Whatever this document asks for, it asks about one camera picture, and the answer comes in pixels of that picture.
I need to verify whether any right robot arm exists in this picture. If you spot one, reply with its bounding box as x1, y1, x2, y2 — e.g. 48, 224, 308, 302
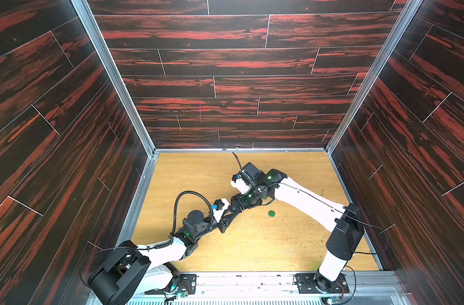
229, 168, 364, 292

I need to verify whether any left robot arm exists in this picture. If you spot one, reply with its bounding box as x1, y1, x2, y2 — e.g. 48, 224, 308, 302
84, 200, 240, 304

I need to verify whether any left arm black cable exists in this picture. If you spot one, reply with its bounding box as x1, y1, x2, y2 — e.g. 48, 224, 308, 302
170, 190, 214, 239

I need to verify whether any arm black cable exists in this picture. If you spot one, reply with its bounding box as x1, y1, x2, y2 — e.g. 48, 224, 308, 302
170, 190, 214, 239
231, 152, 389, 305

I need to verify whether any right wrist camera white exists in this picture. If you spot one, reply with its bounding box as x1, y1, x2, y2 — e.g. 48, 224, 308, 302
231, 162, 264, 194

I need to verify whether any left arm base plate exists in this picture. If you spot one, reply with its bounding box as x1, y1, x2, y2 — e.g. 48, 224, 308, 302
144, 273, 197, 297

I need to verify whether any front aluminium rail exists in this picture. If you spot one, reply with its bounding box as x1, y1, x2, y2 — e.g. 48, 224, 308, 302
126, 271, 413, 304

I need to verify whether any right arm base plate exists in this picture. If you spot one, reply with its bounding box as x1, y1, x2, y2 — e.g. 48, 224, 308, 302
293, 273, 350, 294

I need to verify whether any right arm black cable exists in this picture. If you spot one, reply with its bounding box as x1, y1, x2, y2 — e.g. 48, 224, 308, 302
231, 152, 389, 305

